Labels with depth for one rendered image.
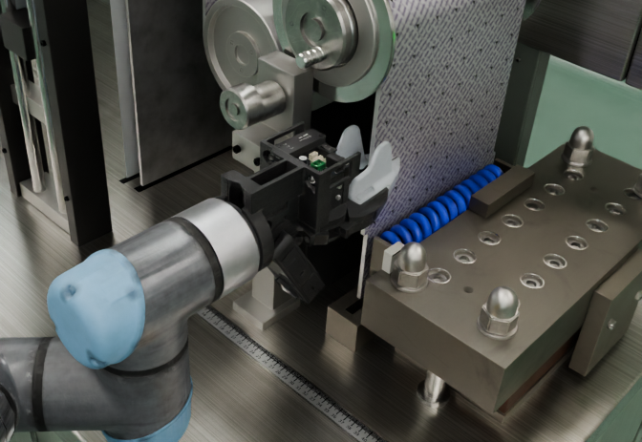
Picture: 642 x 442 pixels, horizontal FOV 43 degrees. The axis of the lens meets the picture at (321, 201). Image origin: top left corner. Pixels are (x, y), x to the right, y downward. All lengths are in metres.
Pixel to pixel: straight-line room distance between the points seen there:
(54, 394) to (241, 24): 0.41
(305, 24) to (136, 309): 0.31
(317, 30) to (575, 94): 2.89
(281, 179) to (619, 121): 2.85
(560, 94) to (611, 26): 2.58
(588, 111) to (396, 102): 2.72
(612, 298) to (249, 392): 0.38
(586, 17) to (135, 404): 0.64
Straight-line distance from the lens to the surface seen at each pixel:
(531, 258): 0.86
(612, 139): 3.30
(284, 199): 0.67
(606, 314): 0.87
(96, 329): 0.58
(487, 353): 0.75
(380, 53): 0.72
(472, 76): 0.87
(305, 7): 0.74
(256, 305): 0.93
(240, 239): 0.63
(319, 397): 0.86
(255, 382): 0.87
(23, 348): 0.69
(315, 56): 0.73
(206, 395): 0.86
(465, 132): 0.91
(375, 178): 0.76
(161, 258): 0.60
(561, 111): 3.42
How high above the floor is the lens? 1.55
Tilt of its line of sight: 36 degrees down
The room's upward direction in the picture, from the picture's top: 4 degrees clockwise
